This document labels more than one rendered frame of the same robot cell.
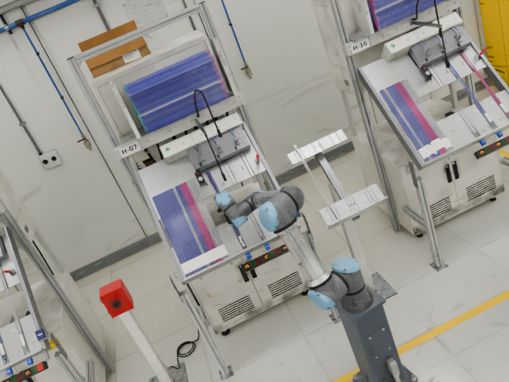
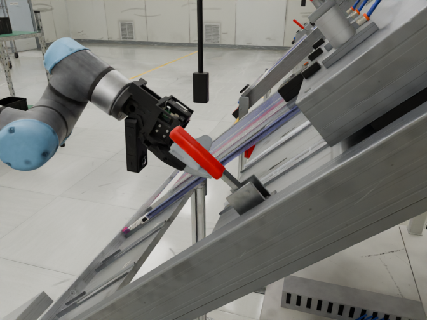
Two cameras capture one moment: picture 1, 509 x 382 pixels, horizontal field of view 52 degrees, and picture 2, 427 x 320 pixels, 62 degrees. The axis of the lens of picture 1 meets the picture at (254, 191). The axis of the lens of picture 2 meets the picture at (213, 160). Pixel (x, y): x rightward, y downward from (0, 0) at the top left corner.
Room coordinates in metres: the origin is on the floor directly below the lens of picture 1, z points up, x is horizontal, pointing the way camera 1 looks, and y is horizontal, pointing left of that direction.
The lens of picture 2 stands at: (2.78, -0.36, 1.20)
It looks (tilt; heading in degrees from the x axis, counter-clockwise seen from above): 25 degrees down; 113
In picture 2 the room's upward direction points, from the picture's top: straight up
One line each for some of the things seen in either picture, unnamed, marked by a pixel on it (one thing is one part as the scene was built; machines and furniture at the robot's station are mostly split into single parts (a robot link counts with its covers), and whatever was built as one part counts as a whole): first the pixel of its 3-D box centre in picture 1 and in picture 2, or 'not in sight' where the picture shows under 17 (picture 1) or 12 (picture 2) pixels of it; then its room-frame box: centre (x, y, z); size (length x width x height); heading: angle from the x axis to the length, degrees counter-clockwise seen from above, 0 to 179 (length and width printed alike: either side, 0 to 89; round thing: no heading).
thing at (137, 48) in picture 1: (131, 42); not in sight; (3.15, 0.33, 1.82); 0.68 x 0.30 x 0.20; 96
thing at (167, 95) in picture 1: (176, 91); not in sight; (2.86, 0.19, 1.52); 0.51 x 0.13 x 0.27; 96
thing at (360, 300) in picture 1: (354, 292); not in sight; (1.86, -0.25, 0.60); 0.15 x 0.15 x 0.10
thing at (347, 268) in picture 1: (346, 273); not in sight; (1.86, -0.24, 0.72); 0.13 x 0.12 x 0.14; 119
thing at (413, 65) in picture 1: (433, 129); not in sight; (2.96, -1.21, 0.65); 1.01 x 0.73 x 1.29; 6
